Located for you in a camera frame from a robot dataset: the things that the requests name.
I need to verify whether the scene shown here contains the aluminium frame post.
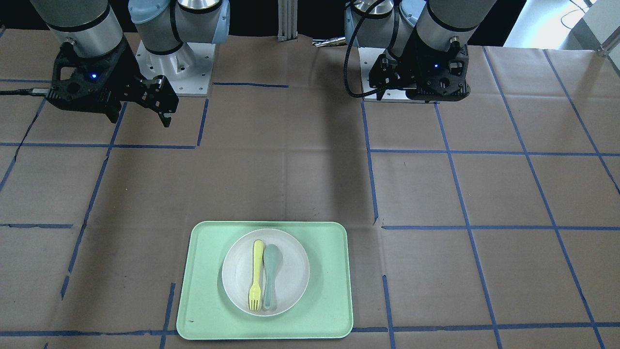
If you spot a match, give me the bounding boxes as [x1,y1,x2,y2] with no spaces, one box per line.
[277,0,299,42]

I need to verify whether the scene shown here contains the light green plastic tray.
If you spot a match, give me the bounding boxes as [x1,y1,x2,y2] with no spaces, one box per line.
[176,221,354,340]

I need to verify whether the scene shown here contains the yellow plastic fork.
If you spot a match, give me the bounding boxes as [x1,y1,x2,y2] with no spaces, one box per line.
[248,240,265,312]

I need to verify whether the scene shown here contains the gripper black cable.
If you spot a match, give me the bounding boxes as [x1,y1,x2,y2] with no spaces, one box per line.
[343,0,388,98]
[0,86,50,95]

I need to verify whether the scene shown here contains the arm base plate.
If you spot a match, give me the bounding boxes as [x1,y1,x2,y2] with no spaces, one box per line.
[136,42,217,97]
[361,48,442,104]

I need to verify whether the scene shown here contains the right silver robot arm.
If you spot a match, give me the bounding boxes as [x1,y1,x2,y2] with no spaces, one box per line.
[29,0,231,127]

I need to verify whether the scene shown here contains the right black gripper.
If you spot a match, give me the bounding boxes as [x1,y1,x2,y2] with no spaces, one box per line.
[47,36,179,127]

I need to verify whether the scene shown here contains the white round plate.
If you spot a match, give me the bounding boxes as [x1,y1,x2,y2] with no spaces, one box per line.
[221,228,310,317]

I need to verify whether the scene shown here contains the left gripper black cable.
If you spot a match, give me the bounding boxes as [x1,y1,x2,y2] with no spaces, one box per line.
[343,0,388,98]

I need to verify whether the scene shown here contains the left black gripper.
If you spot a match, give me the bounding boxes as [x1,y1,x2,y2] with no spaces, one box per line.
[369,35,471,102]

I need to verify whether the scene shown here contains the pale green plastic spoon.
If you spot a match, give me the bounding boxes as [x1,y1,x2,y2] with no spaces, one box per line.
[263,244,282,311]

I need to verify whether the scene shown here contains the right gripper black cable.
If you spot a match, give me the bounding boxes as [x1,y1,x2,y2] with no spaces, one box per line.
[0,86,50,95]

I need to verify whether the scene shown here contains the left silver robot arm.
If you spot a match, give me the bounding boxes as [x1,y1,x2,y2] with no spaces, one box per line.
[343,0,495,102]

